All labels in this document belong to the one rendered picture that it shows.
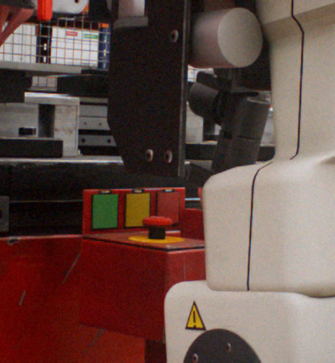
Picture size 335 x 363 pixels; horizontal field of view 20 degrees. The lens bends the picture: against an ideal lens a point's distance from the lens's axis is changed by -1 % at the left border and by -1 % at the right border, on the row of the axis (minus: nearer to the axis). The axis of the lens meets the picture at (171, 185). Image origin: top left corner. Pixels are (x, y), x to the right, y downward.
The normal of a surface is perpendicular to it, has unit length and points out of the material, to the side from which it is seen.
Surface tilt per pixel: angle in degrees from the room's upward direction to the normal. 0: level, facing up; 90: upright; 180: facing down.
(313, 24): 130
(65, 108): 90
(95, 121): 90
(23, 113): 90
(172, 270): 90
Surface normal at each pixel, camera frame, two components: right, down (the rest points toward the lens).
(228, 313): -0.79, 0.00
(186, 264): 0.73, 0.07
